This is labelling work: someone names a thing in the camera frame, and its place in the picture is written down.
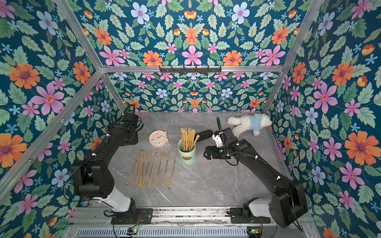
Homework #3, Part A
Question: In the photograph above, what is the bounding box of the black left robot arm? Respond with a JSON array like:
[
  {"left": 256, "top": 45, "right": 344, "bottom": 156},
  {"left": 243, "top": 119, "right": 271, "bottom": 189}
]
[{"left": 70, "top": 105, "right": 144, "bottom": 215}]

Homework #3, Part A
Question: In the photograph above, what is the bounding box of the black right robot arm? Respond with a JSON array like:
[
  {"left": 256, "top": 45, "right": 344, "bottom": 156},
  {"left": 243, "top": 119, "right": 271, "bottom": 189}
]
[{"left": 203, "top": 120, "right": 308, "bottom": 228}]

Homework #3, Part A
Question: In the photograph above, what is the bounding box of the bundle of paper straws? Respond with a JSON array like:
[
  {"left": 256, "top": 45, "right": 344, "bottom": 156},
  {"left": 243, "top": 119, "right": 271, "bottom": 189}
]
[{"left": 181, "top": 128, "right": 200, "bottom": 152}]

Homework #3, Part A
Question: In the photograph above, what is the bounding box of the light green metal cup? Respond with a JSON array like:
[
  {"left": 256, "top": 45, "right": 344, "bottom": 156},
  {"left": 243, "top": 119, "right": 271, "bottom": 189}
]
[{"left": 178, "top": 140, "right": 197, "bottom": 165}]

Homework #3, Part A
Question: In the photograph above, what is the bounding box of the round beige kitchen timer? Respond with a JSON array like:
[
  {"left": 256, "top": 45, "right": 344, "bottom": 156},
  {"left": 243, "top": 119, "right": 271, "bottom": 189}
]
[{"left": 148, "top": 130, "right": 168, "bottom": 148}]

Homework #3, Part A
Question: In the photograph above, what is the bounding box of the white plush toy blue shirt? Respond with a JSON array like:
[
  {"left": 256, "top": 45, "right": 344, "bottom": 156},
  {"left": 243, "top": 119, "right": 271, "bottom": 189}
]
[{"left": 227, "top": 114, "right": 272, "bottom": 137}]

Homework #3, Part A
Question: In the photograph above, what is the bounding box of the black wall hook rail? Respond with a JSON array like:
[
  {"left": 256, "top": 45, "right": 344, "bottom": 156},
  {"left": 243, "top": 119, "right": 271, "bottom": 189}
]
[{"left": 159, "top": 66, "right": 222, "bottom": 73}]

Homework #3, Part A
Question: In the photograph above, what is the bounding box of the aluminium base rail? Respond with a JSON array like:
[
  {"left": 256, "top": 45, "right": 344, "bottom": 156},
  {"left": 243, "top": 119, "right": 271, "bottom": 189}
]
[{"left": 63, "top": 206, "right": 321, "bottom": 238}]

